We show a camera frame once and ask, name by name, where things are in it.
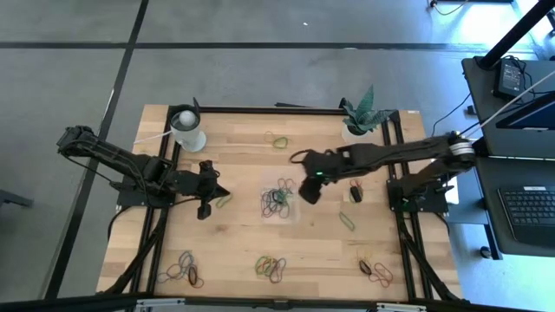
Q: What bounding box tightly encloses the white cylindrical table device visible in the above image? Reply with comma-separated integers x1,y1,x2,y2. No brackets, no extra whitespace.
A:
167,102,208,153

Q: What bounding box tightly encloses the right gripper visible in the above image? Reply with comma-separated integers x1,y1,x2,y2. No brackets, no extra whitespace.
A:
297,146,353,205

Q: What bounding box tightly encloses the snake plant in white pot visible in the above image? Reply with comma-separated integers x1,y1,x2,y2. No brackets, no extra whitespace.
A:
339,84,398,146

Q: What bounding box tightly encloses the black side desk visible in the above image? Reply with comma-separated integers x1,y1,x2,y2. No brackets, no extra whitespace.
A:
433,55,555,261

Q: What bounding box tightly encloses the black laptop keyboard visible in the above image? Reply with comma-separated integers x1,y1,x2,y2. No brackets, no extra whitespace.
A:
497,185,555,249

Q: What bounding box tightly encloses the silver metal bracket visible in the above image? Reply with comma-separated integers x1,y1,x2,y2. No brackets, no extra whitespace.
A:
134,297,186,312
375,302,428,312

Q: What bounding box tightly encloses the black aluminium side frame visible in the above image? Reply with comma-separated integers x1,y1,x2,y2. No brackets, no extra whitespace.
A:
380,110,467,302
101,107,181,300

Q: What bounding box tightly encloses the grey chair leg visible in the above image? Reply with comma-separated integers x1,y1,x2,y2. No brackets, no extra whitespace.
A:
0,189,35,209

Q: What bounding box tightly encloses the clear plastic bin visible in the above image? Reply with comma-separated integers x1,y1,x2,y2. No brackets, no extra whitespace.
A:
258,166,301,226

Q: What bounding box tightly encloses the thin white rod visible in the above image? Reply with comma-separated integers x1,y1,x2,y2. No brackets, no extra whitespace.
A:
476,68,555,127

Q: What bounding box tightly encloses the black diagonal pole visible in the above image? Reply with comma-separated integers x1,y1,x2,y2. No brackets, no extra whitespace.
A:
476,0,555,69

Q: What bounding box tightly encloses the white device cable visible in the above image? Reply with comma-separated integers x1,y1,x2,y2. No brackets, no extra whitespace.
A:
132,128,174,146

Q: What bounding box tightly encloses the black floor cable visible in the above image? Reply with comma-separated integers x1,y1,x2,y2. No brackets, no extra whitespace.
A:
427,93,473,140

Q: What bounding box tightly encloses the black power adapter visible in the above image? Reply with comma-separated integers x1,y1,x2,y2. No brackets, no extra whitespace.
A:
493,57,529,100

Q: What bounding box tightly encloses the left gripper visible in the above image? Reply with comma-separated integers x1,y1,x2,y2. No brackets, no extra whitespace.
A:
172,159,232,220

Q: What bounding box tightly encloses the black looped wrist cable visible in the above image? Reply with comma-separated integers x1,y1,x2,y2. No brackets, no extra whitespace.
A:
289,148,311,166

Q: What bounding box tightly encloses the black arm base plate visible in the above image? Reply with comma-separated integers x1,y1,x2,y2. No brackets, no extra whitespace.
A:
115,185,178,208
387,178,449,214

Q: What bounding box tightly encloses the black aluminium frame rail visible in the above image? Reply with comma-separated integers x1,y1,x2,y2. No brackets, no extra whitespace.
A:
166,105,394,117

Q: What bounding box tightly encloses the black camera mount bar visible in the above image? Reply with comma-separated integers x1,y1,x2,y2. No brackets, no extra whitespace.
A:
0,292,555,312

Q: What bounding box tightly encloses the dark monitor screen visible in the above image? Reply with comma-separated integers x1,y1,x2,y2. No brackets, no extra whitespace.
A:
495,90,555,132

